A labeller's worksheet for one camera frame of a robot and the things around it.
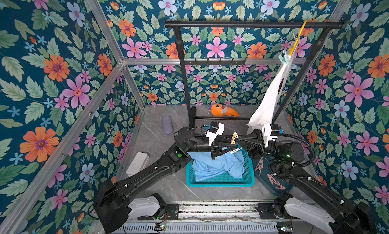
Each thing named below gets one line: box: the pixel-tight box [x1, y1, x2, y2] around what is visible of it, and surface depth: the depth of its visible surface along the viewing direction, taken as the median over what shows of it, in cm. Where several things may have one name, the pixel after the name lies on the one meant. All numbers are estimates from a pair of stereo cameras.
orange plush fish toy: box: [208, 103, 241, 118], surface depth 110 cm
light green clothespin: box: [278, 49, 290, 67], surface depth 56 cm
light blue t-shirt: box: [186, 150, 245, 183], surface depth 85 cm
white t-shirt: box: [246, 55, 294, 128], surface depth 66 cm
